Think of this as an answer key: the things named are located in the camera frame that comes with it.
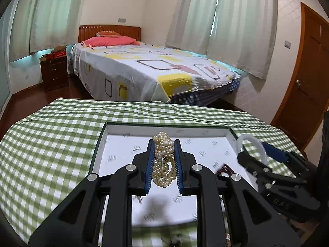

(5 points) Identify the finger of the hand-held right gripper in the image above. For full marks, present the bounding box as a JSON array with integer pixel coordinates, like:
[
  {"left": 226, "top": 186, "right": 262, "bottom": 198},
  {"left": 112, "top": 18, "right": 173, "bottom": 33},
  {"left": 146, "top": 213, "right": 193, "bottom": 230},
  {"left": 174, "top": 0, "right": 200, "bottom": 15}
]
[
  {"left": 238, "top": 149, "right": 273, "bottom": 184},
  {"left": 262, "top": 142, "right": 307, "bottom": 178}
]

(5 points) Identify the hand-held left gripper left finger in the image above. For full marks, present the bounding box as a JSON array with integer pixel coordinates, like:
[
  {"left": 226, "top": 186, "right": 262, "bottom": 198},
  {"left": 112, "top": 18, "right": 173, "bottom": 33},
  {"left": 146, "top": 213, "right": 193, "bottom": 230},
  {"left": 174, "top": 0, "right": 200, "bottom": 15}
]
[{"left": 28, "top": 139, "right": 156, "bottom": 247}]

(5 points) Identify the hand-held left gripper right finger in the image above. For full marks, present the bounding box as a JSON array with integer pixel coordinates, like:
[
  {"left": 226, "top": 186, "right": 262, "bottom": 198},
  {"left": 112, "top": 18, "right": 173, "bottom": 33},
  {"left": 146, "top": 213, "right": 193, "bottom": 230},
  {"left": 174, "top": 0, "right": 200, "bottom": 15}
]
[{"left": 175, "top": 139, "right": 301, "bottom": 247}]

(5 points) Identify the pearl necklace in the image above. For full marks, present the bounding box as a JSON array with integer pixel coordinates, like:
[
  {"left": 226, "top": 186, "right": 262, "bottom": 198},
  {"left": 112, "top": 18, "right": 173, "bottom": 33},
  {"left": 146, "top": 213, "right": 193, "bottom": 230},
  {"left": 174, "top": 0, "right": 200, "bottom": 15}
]
[{"left": 152, "top": 132, "right": 178, "bottom": 187}]

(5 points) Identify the white jade bangle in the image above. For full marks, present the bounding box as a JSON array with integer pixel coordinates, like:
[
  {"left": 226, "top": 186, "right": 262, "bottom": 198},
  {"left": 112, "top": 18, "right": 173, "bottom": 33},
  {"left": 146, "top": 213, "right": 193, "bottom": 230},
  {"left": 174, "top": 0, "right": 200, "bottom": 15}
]
[{"left": 236, "top": 135, "right": 269, "bottom": 165}]

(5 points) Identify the dark red bead bracelet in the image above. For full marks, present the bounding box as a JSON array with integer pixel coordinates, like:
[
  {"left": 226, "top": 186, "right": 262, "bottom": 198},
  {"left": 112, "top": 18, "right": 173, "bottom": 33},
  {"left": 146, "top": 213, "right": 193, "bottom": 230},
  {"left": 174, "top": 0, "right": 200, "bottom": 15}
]
[{"left": 217, "top": 163, "right": 235, "bottom": 177}]

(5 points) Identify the white-lined jewelry box tray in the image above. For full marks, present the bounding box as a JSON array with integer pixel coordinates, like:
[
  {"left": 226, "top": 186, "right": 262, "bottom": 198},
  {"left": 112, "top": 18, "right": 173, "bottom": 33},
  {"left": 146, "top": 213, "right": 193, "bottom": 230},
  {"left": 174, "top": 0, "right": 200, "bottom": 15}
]
[{"left": 89, "top": 122, "right": 260, "bottom": 227}]

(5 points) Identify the blue plaid bed sheet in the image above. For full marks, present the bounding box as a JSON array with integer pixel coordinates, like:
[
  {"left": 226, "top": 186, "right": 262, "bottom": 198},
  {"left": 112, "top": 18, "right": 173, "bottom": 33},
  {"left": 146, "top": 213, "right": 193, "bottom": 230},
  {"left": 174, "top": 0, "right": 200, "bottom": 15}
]
[{"left": 170, "top": 78, "right": 241, "bottom": 106}]

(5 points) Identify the wooden door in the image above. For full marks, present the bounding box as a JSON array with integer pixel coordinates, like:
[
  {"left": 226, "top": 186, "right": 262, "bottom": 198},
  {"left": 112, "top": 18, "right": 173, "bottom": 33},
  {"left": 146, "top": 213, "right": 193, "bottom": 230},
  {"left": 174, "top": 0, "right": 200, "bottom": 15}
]
[{"left": 270, "top": 2, "right": 329, "bottom": 158}]

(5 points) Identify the printed white bedspread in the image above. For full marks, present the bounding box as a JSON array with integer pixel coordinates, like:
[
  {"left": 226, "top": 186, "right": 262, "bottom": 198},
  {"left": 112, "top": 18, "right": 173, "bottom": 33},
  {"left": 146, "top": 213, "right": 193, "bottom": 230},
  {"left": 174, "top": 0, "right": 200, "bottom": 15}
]
[{"left": 71, "top": 41, "right": 241, "bottom": 103}]

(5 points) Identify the green checked tablecloth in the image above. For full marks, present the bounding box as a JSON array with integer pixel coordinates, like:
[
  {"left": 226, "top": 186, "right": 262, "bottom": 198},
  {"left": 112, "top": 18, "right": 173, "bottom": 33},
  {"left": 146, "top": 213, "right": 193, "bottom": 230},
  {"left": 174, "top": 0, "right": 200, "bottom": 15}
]
[{"left": 0, "top": 98, "right": 309, "bottom": 247}]

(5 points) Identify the pink pillow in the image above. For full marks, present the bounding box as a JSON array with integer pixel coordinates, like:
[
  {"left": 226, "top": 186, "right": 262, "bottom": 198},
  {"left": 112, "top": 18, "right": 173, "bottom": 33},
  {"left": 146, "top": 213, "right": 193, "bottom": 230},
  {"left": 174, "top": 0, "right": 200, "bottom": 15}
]
[{"left": 81, "top": 36, "right": 138, "bottom": 48}]

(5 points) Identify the white curtain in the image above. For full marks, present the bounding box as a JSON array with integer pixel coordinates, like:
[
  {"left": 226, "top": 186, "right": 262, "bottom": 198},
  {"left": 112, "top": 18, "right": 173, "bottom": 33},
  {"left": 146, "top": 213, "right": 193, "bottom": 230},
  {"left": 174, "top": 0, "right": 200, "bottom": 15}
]
[
  {"left": 9, "top": 0, "right": 45, "bottom": 63},
  {"left": 164, "top": 0, "right": 222, "bottom": 56},
  {"left": 207, "top": 0, "right": 279, "bottom": 80},
  {"left": 29, "top": 0, "right": 89, "bottom": 55}
]

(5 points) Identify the dark wooden nightstand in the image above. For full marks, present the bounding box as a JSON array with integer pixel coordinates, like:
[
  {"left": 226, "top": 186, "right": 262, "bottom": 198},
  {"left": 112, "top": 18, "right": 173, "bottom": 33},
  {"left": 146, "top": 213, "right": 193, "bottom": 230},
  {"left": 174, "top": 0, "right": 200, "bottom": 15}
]
[{"left": 39, "top": 55, "right": 69, "bottom": 93}]

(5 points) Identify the orange pillow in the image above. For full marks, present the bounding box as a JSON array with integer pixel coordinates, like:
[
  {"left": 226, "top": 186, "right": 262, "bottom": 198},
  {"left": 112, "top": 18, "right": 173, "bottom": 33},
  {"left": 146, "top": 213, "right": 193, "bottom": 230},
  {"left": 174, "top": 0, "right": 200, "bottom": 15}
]
[{"left": 96, "top": 30, "right": 121, "bottom": 38}]

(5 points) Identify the wooden bed headboard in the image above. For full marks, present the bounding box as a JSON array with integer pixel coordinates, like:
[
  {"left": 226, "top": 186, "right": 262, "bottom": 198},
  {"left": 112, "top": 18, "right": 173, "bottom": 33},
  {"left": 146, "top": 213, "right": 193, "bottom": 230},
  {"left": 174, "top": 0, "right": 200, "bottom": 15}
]
[{"left": 78, "top": 25, "right": 142, "bottom": 44}]

